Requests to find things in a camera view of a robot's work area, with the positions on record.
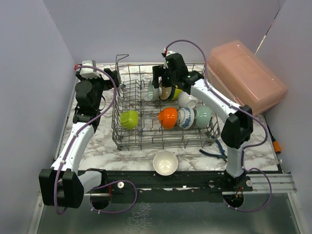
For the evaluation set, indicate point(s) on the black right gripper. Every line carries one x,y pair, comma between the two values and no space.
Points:
158,71

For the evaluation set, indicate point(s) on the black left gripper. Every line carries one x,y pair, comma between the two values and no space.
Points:
107,84

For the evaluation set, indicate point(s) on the brown beige bowl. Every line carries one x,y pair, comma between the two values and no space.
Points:
165,93

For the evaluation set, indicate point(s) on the teal ringed dark rim bowl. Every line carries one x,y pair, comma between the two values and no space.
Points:
153,93

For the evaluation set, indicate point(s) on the orange bowl white inside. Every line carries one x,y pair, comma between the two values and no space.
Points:
168,117

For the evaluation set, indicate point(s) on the lime green square bowl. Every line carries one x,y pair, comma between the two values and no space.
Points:
129,119

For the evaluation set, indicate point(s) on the grey wire dish rack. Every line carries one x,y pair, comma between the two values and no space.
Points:
132,95

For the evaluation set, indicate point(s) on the white blue floral bowl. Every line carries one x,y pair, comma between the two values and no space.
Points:
186,117

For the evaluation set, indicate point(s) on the mint green ceramic bowl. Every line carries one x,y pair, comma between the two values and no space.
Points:
203,116

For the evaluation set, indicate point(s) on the cream white plain bowl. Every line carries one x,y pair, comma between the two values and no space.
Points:
165,163

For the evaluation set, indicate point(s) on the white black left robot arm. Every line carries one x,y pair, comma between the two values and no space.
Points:
78,136

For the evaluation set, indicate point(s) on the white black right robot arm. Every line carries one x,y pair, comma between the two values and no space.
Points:
238,123

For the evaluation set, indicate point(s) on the yellow green round bowl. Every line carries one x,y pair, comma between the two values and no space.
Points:
176,94

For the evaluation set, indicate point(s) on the pale blue white bowl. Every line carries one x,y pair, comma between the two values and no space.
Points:
186,100

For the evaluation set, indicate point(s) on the pink translucent plastic storage box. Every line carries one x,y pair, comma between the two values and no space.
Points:
241,76

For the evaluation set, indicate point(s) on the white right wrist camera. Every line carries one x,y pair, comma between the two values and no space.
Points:
167,52

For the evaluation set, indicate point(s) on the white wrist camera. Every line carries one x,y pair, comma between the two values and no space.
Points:
167,52
88,73

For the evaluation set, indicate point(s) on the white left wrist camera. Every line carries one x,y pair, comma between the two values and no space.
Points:
88,73

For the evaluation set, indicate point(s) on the blue handled pliers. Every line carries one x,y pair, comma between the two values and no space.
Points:
220,154

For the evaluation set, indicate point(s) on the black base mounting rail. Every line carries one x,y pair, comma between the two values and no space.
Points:
150,187

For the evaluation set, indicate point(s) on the orange black tool handle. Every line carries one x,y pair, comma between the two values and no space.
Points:
276,147

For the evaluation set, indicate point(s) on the aluminium extrusion frame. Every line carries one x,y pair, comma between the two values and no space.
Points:
280,183

